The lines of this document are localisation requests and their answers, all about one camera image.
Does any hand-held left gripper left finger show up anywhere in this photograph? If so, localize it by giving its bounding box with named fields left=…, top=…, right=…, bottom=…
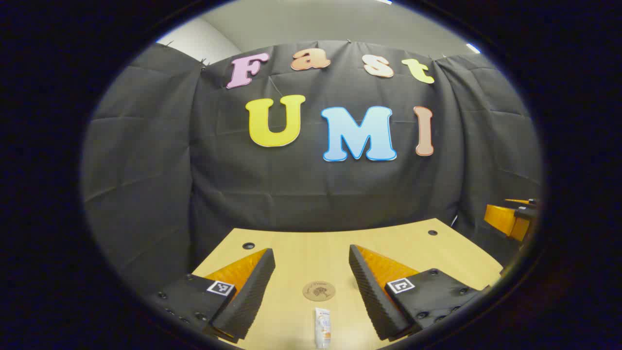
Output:
left=145, top=248, right=276, bottom=344

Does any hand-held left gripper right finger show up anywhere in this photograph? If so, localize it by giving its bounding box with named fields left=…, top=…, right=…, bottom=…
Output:
left=348, top=244, right=483, bottom=341

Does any round wooden coaster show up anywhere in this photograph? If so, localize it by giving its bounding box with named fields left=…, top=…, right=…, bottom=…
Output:
left=302, top=280, right=336, bottom=302

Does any white toothpaste tube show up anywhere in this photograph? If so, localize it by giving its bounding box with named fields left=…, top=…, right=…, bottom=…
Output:
left=314, top=307, right=332, bottom=350

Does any wooden desktop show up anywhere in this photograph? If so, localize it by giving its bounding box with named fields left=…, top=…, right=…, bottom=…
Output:
left=192, top=218, right=503, bottom=350

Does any black backdrop cloth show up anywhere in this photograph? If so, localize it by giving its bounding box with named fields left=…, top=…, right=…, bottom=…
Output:
left=80, top=40, right=543, bottom=297

